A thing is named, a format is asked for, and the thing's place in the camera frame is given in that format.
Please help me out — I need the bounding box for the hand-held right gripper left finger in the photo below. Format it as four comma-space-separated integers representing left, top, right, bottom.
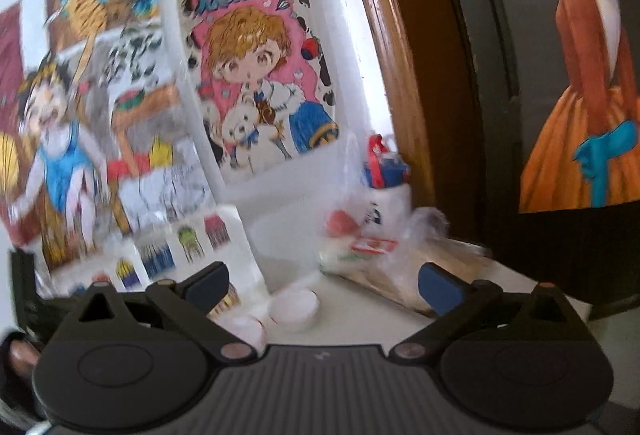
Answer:
65, 261, 258, 361

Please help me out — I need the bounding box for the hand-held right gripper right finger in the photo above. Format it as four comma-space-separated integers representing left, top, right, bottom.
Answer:
389, 262, 576, 361

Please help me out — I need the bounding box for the white ceramic bowl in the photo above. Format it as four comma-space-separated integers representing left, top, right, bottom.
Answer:
269, 288, 320, 332

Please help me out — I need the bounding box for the person's left hand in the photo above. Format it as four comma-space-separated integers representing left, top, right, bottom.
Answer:
0, 329, 43, 383

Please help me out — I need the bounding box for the flatbread in clear plastic bag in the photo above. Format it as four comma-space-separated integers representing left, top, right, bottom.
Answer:
345, 208, 497, 316

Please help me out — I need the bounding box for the coloured houses drawing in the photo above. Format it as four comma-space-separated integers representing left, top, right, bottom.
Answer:
35, 204, 267, 316

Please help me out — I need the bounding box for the green white food packet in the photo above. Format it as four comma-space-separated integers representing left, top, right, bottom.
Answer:
319, 235, 401, 275

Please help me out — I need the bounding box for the printed white tablecloth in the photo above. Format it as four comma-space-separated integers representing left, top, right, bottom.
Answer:
262, 260, 598, 352

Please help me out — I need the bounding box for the white bottle with red cap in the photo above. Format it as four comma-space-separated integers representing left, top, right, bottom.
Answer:
362, 134, 414, 236

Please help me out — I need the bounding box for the clear bag with red food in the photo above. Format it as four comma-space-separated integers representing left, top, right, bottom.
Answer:
324, 195, 381, 238

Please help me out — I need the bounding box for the girl with broom drawing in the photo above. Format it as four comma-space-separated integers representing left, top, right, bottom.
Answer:
0, 0, 221, 277

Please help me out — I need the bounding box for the child with teddy bear drawing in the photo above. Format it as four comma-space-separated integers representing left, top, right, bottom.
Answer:
177, 0, 342, 184

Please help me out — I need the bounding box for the orange dress girl poster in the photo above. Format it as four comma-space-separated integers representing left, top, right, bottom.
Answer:
517, 0, 640, 214

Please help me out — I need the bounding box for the dark door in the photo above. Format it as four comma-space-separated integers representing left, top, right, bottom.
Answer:
429, 0, 640, 318

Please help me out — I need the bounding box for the wooden door frame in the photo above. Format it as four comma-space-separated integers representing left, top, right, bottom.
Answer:
335, 0, 482, 216

